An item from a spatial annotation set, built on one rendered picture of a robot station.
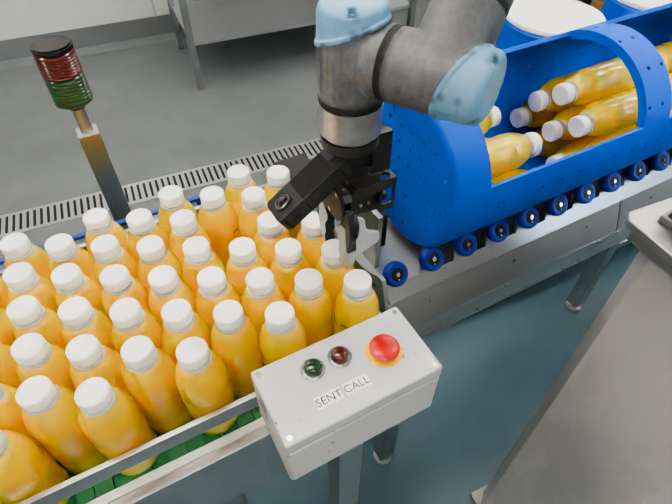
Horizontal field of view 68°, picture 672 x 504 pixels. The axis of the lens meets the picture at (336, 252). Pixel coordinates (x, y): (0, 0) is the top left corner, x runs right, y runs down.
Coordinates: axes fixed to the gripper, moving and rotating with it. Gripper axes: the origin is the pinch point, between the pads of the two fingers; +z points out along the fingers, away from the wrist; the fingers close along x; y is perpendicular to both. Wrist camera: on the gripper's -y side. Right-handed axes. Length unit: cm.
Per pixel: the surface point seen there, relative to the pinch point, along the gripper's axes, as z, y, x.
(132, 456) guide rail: 9.6, -34.9, -11.0
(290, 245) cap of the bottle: -0.9, -5.5, 3.6
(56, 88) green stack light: -13, -28, 43
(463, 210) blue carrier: -3.3, 19.6, -4.3
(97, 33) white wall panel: 96, -5, 344
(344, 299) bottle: 2.0, -2.3, -7.0
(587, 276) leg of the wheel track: 87, 114, 17
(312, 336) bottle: 8.5, -7.3, -6.4
